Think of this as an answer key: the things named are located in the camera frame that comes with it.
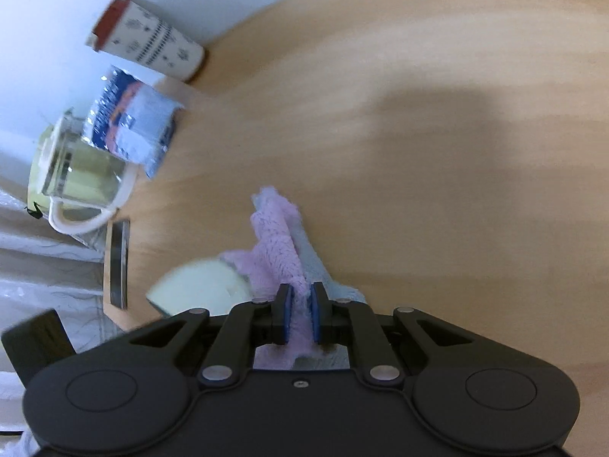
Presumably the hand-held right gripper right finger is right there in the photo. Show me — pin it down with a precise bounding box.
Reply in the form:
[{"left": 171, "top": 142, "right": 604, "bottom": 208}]
[{"left": 310, "top": 282, "right": 477, "bottom": 386}]

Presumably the printed tumbler with red lid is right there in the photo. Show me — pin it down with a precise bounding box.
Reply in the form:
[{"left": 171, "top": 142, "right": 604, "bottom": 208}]
[{"left": 86, "top": 0, "right": 207, "bottom": 83}]

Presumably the pale green container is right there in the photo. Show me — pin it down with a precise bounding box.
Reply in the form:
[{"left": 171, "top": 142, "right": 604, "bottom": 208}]
[{"left": 26, "top": 126, "right": 58, "bottom": 215}]

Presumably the pink and grey cleaning cloth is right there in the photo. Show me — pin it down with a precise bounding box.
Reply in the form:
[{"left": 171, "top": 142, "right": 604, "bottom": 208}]
[{"left": 220, "top": 185, "right": 370, "bottom": 372}]

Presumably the white curtain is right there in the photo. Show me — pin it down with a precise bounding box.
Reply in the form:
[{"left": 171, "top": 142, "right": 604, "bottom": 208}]
[{"left": 0, "top": 190, "right": 113, "bottom": 382}]

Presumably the pale yellow bowl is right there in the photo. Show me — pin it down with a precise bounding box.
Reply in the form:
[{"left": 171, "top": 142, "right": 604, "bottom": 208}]
[{"left": 145, "top": 257, "right": 254, "bottom": 319}]

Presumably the blue snack packet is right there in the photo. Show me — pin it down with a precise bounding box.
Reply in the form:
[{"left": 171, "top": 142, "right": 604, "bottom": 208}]
[{"left": 82, "top": 66, "right": 186, "bottom": 180}]

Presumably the glass pitcher with cream lid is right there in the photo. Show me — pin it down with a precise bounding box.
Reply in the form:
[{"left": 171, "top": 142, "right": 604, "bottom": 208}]
[{"left": 26, "top": 109, "right": 140, "bottom": 237}]

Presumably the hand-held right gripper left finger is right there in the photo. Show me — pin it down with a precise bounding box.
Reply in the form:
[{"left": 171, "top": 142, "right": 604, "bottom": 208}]
[{"left": 128, "top": 283, "right": 293, "bottom": 387}]

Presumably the black smartphone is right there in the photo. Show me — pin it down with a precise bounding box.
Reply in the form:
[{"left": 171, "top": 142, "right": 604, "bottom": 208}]
[{"left": 103, "top": 219, "right": 132, "bottom": 311}]

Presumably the grey fabric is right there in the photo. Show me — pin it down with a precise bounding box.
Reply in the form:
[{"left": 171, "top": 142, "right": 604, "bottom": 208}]
[{"left": 14, "top": 431, "right": 46, "bottom": 457}]

